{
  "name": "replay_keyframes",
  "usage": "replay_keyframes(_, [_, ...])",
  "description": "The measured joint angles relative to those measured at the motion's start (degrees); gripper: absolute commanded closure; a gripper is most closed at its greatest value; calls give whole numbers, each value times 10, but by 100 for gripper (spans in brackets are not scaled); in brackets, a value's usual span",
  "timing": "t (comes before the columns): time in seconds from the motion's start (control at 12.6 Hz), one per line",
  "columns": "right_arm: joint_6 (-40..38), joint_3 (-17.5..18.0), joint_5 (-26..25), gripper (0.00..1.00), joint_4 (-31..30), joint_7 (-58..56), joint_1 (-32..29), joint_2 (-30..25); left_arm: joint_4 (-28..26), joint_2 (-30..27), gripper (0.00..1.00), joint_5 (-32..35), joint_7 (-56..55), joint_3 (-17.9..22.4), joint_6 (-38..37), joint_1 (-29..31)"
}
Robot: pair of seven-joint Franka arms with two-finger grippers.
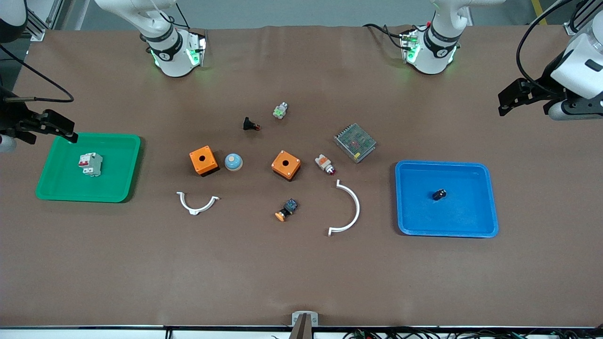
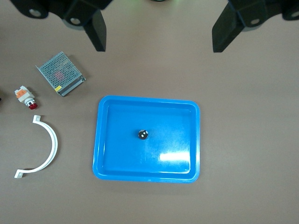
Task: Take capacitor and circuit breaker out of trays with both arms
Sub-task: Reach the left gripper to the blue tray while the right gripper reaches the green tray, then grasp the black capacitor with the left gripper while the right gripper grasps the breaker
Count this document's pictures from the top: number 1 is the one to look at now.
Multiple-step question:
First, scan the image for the white red circuit breaker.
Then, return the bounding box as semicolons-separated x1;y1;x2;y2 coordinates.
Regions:
78;152;103;178

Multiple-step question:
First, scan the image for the green plastic tray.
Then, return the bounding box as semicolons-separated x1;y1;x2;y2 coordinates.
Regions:
36;133;141;203

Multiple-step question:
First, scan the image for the blue plastic tray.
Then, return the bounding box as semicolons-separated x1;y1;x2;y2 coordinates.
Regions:
395;160;499;238

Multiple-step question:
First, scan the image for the orange button box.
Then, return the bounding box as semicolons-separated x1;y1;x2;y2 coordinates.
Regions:
189;145;220;177
271;150;302;181

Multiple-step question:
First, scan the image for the metal mesh power supply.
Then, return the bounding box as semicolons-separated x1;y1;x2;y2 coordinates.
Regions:
334;123;377;164

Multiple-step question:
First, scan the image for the red white indicator lamp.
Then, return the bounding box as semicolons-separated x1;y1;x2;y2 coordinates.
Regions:
315;153;337;176

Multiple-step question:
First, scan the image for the orange blue push button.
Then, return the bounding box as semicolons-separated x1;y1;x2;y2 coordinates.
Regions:
275;198;299;222

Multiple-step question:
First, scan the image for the brown table mat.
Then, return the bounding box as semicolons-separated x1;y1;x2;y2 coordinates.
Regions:
0;24;603;328

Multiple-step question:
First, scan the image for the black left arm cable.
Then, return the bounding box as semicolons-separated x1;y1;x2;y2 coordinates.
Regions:
516;0;573;92

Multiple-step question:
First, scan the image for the aluminium frame profile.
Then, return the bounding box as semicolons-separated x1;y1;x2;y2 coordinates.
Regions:
563;0;603;36
24;0;64;42

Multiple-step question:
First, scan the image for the black base cable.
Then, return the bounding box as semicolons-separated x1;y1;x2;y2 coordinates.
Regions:
158;0;190;30
363;23;411;50

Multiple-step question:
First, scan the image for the small white curved bracket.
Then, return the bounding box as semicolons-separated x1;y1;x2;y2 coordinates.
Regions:
176;191;220;216

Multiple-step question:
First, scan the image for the large white curved bracket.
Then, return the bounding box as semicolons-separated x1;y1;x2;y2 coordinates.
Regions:
328;179;361;237

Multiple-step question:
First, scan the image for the white table edge rail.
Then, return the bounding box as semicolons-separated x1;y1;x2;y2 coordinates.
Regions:
0;326;603;339

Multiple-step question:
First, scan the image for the black cable bundle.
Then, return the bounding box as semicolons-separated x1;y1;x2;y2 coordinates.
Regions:
344;327;603;339

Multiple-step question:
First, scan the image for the grey metal mount bracket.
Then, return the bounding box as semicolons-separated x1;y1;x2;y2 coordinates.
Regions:
292;311;319;327

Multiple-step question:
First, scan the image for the dark camera stand pole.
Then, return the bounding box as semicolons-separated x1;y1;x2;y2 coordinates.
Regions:
288;315;313;339

